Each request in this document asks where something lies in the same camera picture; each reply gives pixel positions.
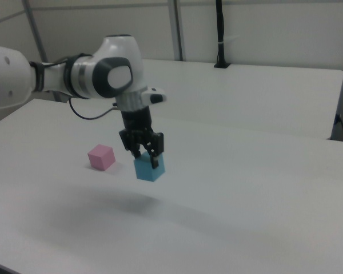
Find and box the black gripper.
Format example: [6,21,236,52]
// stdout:
[118,106,165,170]

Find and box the blue cube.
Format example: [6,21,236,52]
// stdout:
[133,151,166,183]

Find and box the pink cube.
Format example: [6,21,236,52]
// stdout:
[87,144,116,171]

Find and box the white side table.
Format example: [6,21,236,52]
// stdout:
[53,58,343,140]

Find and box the white zip tie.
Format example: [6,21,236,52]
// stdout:
[218,35,240,46]

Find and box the black pole with base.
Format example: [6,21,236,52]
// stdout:
[213,0,232,69]

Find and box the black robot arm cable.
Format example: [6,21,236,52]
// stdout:
[30,53,118,120]

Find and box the grey wall frame post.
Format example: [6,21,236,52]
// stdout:
[21,0,61,103]
[167,0,187,62]

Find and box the black cable at table edge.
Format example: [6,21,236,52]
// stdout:
[334,113,343,142]

